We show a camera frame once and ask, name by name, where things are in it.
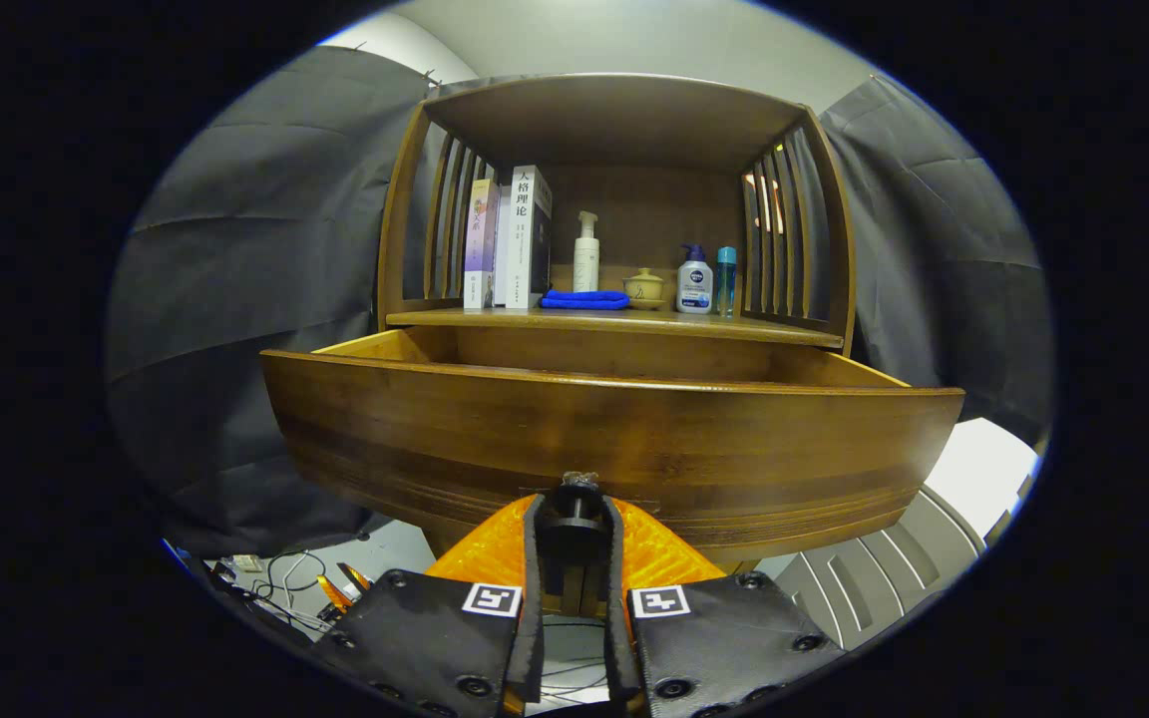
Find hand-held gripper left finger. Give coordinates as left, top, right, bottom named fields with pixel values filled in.
left=315, top=492, right=548, bottom=718

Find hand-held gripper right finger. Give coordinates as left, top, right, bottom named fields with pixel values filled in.
left=602, top=494, right=847, bottom=718

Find black drawer knob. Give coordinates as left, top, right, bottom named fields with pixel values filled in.
left=541, top=472, right=611, bottom=564

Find brown wooden drawer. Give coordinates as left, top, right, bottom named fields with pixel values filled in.
left=260, top=324, right=966, bottom=564

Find wooden countertop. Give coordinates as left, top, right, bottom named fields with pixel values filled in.
left=385, top=289, right=845, bottom=350

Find brown wooden cabinet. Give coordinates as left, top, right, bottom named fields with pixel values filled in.
left=375, top=72, right=858, bottom=579

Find orange black tool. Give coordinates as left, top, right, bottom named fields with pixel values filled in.
left=317, top=561, right=373, bottom=611

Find grey slatted panel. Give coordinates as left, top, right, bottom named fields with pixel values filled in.
left=764, top=484, right=989, bottom=649

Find blue folded cloth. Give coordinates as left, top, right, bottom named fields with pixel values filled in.
left=539, top=288, right=632, bottom=311

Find yellow-green lidded teacup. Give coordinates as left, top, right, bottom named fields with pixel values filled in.
left=623, top=267, right=666, bottom=311

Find white lotion bottle blue cap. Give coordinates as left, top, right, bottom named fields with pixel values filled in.
left=675, top=244, right=715, bottom=315

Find teal glass bottle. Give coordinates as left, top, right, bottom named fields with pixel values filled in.
left=715, top=246, right=738, bottom=318

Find white pump bottle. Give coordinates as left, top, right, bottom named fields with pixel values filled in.
left=573, top=210, right=601, bottom=294

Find thin white book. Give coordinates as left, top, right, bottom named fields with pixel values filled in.
left=493, top=184, right=516, bottom=306

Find purple book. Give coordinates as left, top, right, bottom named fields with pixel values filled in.
left=463, top=179, right=501, bottom=310

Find thick white book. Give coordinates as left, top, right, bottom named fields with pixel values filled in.
left=505, top=165, right=554, bottom=310

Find black floor cables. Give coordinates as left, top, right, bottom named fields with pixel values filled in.
left=220, top=548, right=376, bottom=639

